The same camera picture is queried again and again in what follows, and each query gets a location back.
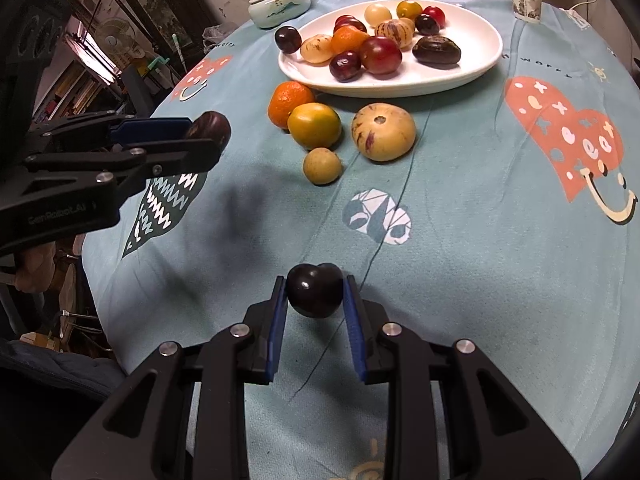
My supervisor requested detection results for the pale yellow round fruit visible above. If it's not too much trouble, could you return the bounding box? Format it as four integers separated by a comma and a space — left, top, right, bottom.
364, 3, 393, 28

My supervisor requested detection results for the light blue patterned tablecloth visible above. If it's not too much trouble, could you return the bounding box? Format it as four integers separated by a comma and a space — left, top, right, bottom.
82, 0, 639, 474

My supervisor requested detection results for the white oval plate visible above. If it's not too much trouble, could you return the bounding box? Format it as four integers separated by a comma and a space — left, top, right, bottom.
278, 0, 503, 99

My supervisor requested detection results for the dark red fruit behind tangerine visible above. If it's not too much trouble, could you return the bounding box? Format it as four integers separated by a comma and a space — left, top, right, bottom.
333, 14, 368, 34

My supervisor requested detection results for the red-purple plum on plate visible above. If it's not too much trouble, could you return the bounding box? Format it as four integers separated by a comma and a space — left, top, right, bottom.
360, 37, 402, 76

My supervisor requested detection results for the pale striped fruit on plate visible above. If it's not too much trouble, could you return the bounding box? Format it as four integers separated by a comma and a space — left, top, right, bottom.
300, 35, 334, 65

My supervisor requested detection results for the white lidded ceramic jar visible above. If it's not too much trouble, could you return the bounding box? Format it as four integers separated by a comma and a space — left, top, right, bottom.
248, 0, 311, 29

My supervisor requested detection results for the yellow cherry tomato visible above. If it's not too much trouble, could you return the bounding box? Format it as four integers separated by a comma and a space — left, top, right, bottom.
396, 0, 423, 21

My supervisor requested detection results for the orange tangerine on table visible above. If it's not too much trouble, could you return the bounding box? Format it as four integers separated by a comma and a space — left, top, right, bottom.
267, 81, 314, 130

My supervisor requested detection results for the dark cherry plum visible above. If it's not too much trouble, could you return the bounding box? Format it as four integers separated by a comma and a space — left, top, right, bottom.
274, 26, 303, 54

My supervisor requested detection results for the yellow-orange persimmon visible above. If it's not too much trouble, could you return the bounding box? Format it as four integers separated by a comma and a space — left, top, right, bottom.
288, 103, 342, 151

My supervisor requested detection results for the dark red small plum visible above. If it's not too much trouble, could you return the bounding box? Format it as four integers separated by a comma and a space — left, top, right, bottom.
329, 51, 362, 82

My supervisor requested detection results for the striped pepino on plate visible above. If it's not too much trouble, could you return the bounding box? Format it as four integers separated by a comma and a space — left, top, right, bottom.
374, 20, 414, 50

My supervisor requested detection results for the person's left hand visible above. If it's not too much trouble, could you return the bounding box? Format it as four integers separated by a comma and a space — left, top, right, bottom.
14, 243, 55, 294

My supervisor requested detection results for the orange tangerine on plate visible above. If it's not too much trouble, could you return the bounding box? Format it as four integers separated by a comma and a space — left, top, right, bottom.
331, 25, 370, 55

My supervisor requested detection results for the dark brown round fruit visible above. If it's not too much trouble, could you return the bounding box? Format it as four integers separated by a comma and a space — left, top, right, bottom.
186, 110, 232, 153

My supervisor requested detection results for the small yellow-green fruit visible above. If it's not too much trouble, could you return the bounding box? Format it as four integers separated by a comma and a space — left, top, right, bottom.
303, 148, 343, 185

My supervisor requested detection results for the dark brown chestnut-like fruit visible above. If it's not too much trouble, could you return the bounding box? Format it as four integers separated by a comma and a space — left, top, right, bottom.
412, 35, 461, 65

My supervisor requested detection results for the large striped pepino melon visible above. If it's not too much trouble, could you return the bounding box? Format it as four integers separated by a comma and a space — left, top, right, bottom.
350, 103, 416, 162

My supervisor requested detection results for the dark purple plum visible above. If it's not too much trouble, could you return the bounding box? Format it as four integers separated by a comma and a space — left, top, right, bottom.
414, 13, 440, 36

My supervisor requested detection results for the bright red cherry tomato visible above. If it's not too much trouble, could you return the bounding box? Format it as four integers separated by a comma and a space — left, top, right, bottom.
422, 6, 446, 29

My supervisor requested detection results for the standing fan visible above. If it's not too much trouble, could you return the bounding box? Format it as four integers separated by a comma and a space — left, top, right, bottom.
93, 18, 137, 55

